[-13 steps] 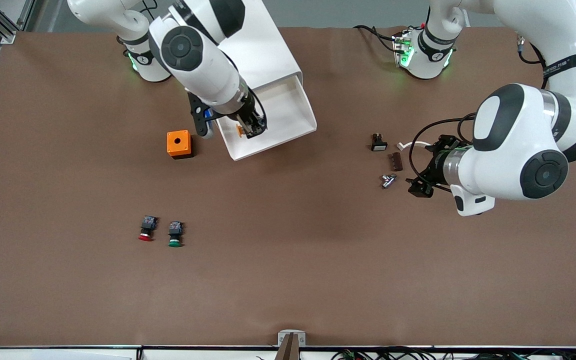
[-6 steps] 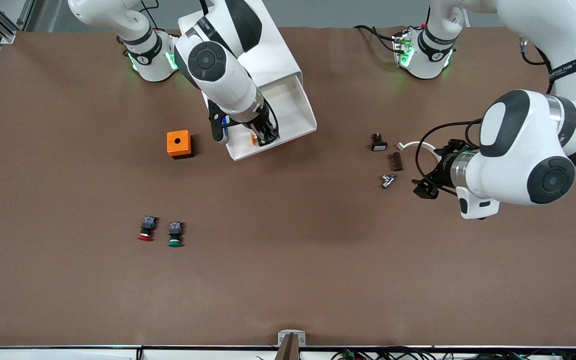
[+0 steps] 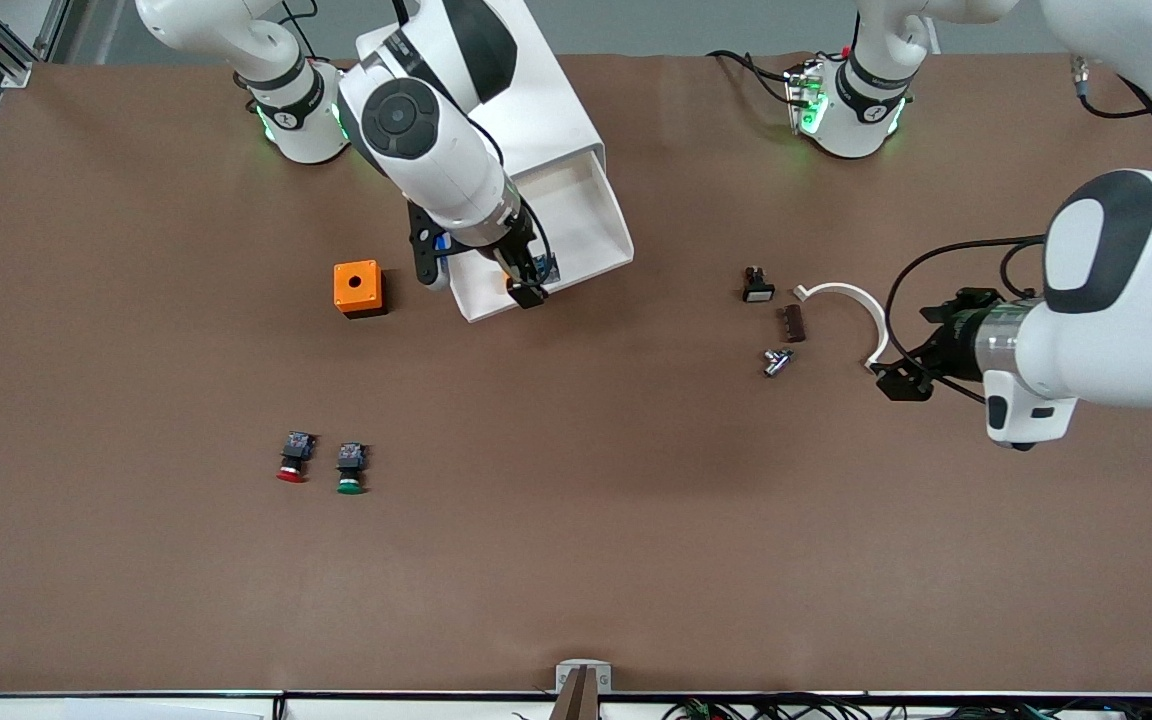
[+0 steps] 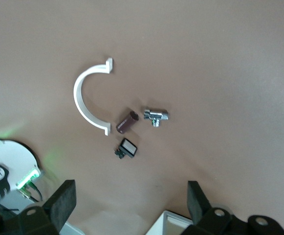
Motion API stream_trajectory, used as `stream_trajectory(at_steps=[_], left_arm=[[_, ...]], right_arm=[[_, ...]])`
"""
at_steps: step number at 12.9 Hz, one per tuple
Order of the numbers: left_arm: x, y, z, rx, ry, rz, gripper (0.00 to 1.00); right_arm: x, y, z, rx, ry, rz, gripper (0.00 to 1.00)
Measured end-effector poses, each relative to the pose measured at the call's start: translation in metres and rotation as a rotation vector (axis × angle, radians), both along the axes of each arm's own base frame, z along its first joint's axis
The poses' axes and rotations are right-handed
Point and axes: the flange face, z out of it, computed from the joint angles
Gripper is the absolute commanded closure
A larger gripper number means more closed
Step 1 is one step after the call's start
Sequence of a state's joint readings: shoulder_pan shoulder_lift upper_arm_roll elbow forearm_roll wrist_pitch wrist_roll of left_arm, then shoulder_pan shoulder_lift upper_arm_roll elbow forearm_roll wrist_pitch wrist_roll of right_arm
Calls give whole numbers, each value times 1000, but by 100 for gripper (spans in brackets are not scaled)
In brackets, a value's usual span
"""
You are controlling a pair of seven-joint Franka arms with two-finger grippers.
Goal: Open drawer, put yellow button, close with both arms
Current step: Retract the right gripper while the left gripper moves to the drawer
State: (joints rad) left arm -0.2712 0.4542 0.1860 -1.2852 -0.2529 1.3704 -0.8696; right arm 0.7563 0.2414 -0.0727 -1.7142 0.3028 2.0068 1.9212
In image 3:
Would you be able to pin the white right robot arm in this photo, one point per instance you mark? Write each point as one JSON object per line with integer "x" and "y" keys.
{"x": 436, "y": 150}

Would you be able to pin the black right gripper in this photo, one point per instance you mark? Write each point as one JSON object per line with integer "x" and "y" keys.
{"x": 514, "y": 250}

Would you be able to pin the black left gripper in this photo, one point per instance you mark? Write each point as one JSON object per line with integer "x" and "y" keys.
{"x": 951, "y": 341}

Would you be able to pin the red push button switch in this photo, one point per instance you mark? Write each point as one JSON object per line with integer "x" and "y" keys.
{"x": 295, "y": 455}

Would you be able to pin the silver metal fitting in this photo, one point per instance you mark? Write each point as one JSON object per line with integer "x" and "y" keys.
{"x": 777, "y": 362}

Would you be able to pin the yellow push button switch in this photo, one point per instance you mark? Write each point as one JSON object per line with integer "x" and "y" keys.
{"x": 548, "y": 268}

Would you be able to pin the white semicircular clamp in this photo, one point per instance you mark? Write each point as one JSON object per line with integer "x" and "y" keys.
{"x": 861, "y": 297}

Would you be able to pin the green push button switch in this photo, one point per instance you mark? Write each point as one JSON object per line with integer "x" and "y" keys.
{"x": 351, "y": 468}

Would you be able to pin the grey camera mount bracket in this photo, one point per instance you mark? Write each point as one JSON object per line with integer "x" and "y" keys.
{"x": 566, "y": 676}

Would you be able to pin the orange box with hole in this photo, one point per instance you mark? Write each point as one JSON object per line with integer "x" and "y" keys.
{"x": 356, "y": 290}

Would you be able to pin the aluminium frame profile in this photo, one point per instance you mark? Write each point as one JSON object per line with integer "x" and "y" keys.
{"x": 21, "y": 65}

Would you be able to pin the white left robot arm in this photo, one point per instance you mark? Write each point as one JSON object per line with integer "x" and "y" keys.
{"x": 1116, "y": 300}

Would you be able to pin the brown terminal block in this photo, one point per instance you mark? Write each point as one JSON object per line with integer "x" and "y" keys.
{"x": 793, "y": 324}

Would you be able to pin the black white square pushbutton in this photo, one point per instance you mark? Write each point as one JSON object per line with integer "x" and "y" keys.
{"x": 758, "y": 288}

